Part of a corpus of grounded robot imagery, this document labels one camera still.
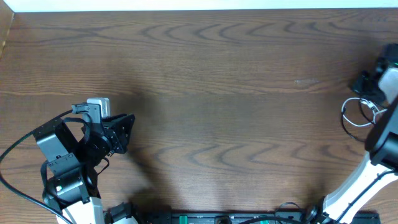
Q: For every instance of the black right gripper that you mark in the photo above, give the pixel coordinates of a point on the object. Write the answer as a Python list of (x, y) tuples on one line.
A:
[(355, 86)]

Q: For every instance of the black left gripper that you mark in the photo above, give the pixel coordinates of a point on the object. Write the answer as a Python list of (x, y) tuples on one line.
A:
[(119, 137)]

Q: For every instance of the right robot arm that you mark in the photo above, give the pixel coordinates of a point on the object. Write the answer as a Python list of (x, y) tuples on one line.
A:
[(378, 168)]

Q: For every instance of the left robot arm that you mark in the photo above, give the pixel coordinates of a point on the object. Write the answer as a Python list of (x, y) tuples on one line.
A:
[(73, 147)]

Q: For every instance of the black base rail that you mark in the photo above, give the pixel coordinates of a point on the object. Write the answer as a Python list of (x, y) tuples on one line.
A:
[(248, 217)]

